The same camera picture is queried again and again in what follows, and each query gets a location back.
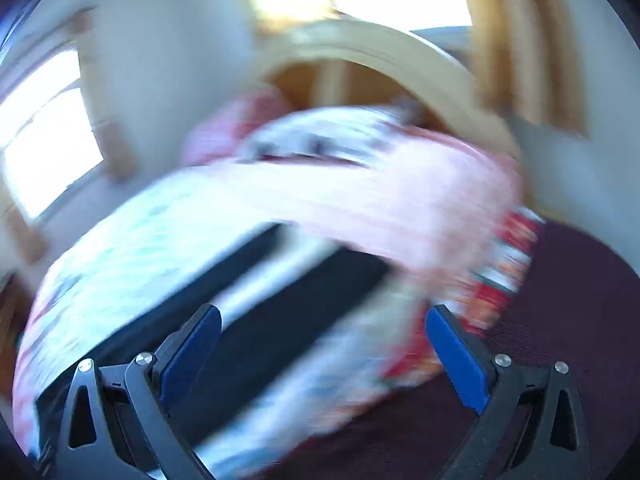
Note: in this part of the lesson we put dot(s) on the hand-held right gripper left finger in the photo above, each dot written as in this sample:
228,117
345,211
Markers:
192,355

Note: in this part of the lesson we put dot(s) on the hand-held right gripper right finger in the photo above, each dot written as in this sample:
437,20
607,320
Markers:
455,355

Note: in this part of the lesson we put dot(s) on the black pants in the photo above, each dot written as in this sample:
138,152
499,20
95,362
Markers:
310,310

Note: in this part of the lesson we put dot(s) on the red patterned bedsheet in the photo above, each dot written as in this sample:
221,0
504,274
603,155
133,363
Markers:
505,260

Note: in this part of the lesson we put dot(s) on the dark maroon cloth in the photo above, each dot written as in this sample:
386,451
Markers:
575,300

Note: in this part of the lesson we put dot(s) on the pink and blue quilt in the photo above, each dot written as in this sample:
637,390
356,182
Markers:
375,195

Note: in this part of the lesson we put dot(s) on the pink pillow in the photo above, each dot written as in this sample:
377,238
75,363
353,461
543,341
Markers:
215,130

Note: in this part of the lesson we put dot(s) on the sliding glass window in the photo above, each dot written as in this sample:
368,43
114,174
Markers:
45,145

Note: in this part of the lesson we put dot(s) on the white printed pillow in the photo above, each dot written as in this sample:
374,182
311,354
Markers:
325,130

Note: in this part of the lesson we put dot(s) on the arched wooden headboard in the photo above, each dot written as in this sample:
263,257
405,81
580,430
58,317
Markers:
400,50

